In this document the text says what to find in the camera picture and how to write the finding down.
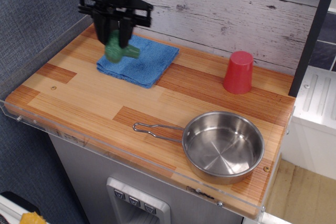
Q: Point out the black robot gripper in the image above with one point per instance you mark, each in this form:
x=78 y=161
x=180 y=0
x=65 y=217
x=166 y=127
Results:
x=128 y=13

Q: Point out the green toy broccoli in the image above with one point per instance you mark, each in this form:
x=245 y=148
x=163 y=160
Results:
x=114 y=53

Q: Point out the stainless steel pot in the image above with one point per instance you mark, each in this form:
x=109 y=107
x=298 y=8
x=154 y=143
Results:
x=222 y=147

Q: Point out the blue folded cloth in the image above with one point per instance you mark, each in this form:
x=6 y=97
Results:
x=144 y=71

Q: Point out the red plastic cup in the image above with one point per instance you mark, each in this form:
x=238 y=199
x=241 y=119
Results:
x=238 y=77

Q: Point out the grey toy fridge cabinet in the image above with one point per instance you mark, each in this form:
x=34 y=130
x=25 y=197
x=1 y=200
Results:
x=88 y=168

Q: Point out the silver dispenser button panel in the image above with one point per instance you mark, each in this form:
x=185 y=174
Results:
x=131 y=205

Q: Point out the yellow and black object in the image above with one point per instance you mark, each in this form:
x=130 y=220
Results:
x=32 y=218

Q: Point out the white toy sink unit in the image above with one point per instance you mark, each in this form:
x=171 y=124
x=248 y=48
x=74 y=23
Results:
x=310 y=139

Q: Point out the black right frame post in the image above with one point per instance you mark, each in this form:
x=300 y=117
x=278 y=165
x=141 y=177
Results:
x=314 y=32

